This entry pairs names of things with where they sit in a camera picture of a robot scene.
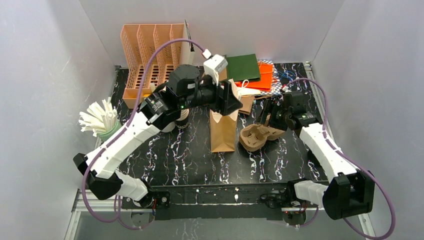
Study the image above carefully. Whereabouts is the stack of paper cups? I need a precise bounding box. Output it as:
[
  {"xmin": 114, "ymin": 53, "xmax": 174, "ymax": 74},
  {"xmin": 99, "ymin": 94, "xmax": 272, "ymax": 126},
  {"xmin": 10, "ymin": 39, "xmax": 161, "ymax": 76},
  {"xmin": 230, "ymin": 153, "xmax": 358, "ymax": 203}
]
[{"xmin": 175, "ymin": 109, "xmax": 190, "ymax": 129}]

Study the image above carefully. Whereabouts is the tan paper bag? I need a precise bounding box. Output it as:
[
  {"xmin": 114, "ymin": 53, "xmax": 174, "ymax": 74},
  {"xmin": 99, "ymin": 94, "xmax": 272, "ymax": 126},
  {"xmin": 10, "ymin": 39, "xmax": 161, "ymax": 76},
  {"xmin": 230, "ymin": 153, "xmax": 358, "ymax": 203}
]
[{"xmin": 209, "ymin": 86, "xmax": 239, "ymax": 153}]

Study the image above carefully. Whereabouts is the cardboard two-cup carrier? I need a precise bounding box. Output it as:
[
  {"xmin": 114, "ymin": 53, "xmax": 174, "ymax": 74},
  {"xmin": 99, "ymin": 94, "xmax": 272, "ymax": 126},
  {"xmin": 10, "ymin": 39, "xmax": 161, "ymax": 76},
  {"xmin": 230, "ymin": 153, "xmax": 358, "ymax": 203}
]
[{"xmin": 239, "ymin": 124, "xmax": 285, "ymax": 152}]

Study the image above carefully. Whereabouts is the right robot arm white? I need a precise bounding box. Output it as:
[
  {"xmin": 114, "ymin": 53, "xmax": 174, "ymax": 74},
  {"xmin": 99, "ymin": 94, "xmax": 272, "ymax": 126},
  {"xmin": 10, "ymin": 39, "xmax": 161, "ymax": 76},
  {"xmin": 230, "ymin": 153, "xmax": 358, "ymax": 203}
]
[{"xmin": 257, "ymin": 91, "xmax": 375, "ymax": 220}]

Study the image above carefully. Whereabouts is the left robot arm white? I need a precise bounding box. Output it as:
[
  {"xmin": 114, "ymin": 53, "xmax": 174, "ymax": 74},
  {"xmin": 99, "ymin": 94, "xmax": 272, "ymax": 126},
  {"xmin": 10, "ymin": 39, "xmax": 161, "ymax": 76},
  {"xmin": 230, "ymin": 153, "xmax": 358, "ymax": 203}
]
[{"xmin": 73, "ymin": 64, "xmax": 242, "ymax": 201}]

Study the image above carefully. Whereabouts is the white paper bag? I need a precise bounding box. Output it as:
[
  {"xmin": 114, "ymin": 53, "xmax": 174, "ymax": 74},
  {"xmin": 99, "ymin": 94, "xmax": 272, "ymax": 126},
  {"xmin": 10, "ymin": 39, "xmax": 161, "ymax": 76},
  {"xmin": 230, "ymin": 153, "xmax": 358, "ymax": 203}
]
[{"xmin": 237, "ymin": 87, "xmax": 262, "ymax": 97}]

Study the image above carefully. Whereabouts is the brown kraft paper bag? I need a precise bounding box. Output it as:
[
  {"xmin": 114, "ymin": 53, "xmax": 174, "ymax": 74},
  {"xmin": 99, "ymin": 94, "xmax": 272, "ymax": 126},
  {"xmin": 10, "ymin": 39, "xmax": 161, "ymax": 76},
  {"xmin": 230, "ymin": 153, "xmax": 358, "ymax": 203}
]
[{"xmin": 230, "ymin": 79, "xmax": 255, "ymax": 115}]

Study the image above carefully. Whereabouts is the white folder in organizer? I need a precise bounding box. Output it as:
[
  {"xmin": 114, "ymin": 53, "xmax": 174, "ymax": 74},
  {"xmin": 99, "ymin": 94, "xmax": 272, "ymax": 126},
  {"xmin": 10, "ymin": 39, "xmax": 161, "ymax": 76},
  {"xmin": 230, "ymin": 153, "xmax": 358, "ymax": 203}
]
[{"xmin": 179, "ymin": 20, "xmax": 195, "ymax": 65}]

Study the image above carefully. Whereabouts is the dark green paper bag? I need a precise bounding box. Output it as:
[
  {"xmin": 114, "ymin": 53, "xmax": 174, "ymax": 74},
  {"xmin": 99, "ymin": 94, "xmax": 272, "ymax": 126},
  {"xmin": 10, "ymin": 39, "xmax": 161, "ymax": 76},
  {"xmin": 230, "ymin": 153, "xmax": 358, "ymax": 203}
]
[{"xmin": 226, "ymin": 53, "xmax": 261, "ymax": 82}]

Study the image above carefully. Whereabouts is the orange paper bag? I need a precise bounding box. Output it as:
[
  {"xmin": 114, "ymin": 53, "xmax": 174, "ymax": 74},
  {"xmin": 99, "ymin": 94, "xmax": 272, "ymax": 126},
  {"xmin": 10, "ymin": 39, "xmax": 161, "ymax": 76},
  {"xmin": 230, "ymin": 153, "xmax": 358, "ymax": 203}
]
[{"xmin": 235, "ymin": 61, "xmax": 274, "ymax": 92}]

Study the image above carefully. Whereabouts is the stack of white lids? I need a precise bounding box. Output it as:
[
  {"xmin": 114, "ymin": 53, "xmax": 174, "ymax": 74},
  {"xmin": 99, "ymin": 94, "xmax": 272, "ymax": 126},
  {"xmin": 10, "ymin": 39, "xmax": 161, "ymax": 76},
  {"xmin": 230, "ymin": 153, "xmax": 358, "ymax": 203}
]
[{"xmin": 161, "ymin": 121, "xmax": 176, "ymax": 133}]

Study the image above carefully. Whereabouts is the black round lid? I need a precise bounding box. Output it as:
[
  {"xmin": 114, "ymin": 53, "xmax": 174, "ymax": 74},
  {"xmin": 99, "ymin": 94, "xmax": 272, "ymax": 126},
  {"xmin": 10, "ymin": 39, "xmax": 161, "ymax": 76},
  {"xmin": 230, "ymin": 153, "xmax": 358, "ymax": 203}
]
[{"xmin": 307, "ymin": 149, "xmax": 321, "ymax": 168}]

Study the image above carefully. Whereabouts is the pink desk file organizer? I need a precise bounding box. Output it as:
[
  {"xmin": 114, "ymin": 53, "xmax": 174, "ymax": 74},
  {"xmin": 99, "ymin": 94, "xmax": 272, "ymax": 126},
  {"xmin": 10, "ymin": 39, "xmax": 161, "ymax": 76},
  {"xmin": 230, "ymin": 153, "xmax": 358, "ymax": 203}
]
[{"xmin": 120, "ymin": 23, "xmax": 184, "ymax": 109}]

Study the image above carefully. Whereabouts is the white wrapped straws bundle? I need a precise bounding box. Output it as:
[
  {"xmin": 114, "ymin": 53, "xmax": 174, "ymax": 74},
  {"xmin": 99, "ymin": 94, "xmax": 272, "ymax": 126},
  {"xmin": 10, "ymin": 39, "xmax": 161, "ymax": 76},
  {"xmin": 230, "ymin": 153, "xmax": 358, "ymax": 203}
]
[{"xmin": 78, "ymin": 97, "xmax": 119, "ymax": 137}]

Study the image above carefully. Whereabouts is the green cup holder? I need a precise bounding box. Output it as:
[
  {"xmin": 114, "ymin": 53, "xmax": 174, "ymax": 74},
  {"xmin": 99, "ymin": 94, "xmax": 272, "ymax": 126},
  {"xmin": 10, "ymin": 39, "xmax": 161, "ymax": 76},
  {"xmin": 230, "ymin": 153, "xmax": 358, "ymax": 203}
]
[{"xmin": 97, "ymin": 120, "xmax": 122, "ymax": 142}]

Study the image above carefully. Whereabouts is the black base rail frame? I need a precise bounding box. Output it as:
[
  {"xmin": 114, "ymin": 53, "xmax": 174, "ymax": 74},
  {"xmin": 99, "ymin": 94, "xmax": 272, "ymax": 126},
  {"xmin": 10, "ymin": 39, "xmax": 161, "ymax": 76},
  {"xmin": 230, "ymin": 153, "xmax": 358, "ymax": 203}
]
[{"xmin": 71, "ymin": 180, "xmax": 375, "ymax": 240}]

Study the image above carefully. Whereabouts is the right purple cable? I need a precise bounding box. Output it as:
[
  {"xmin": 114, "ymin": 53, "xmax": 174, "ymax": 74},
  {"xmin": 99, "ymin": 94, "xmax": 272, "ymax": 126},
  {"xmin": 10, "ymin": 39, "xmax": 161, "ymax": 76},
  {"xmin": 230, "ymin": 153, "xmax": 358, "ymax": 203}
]
[{"xmin": 281, "ymin": 77, "xmax": 397, "ymax": 240}]

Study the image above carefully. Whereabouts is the purple cable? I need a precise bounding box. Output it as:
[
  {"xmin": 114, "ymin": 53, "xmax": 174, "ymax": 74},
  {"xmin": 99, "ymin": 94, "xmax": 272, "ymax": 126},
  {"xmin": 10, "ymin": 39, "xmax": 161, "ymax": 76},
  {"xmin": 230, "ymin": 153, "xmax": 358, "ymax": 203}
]
[
  {"xmin": 81, "ymin": 38, "xmax": 206, "ymax": 231},
  {"xmin": 281, "ymin": 77, "xmax": 397, "ymax": 240}
]

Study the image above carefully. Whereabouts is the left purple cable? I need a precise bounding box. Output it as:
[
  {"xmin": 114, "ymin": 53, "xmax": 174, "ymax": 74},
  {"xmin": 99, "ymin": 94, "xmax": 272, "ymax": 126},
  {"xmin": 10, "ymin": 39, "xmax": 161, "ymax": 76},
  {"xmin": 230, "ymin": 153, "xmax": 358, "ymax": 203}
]
[{"xmin": 81, "ymin": 38, "xmax": 206, "ymax": 231}]

